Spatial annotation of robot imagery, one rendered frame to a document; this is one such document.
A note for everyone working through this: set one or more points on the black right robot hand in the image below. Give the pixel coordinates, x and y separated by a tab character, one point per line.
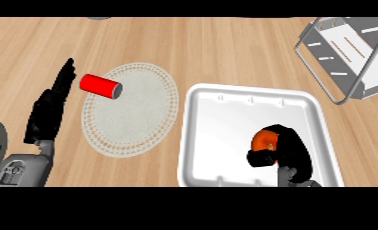
291	150

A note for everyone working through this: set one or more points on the orange squash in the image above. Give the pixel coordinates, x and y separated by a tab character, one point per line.
264	142

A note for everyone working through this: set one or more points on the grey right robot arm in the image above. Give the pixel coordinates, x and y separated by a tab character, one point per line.
295	179

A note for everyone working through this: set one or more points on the red can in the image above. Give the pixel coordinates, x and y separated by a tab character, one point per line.
99	86

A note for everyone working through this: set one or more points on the grey object at edge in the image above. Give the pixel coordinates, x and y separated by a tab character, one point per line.
98	18

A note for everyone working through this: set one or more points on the round beige placemat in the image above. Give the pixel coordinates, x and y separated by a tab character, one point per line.
130	109

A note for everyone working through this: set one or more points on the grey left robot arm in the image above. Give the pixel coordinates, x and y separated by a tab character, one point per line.
24	167

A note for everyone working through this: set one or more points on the white tray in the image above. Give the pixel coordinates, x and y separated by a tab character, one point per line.
230	134

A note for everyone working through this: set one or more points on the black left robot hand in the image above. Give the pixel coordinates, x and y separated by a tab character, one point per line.
46	112

